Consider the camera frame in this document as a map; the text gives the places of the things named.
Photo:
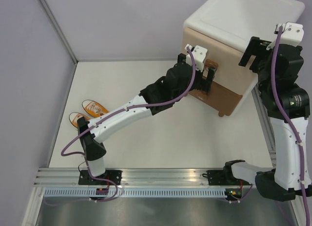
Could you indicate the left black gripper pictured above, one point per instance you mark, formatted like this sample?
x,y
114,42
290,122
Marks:
x,y
203,84

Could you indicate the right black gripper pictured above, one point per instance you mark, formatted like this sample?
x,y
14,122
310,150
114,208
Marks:
x,y
257,47

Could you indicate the bear head drawer knob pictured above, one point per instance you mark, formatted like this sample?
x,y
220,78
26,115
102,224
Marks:
x,y
210,64

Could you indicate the brown drawer knob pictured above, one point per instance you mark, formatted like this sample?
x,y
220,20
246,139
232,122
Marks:
x,y
202,96

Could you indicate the brown drawer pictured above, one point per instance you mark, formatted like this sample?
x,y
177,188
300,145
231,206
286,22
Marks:
x,y
220,98

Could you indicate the orange sneaker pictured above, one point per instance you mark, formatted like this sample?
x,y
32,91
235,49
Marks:
x,y
74,116
93,108

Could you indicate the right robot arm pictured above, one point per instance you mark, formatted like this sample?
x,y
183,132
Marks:
x,y
288,108

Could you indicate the white shoe cabinet body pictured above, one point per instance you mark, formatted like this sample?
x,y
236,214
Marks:
x,y
234,22

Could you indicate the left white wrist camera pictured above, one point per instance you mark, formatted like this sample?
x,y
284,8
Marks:
x,y
199,56

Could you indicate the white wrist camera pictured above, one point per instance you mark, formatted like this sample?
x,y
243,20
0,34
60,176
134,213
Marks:
x,y
289,33
199,56

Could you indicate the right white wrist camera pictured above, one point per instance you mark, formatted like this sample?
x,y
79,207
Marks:
x,y
289,33

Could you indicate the right aluminium frame rail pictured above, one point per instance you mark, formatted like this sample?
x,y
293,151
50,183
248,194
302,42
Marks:
x,y
265,125

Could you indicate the aluminium corner frame post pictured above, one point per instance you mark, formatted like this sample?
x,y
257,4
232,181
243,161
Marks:
x,y
56,27

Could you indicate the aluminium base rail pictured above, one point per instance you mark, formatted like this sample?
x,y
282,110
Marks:
x,y
69,177

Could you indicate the white slotted cable duct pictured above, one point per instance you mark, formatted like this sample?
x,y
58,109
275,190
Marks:
x,y
137,192

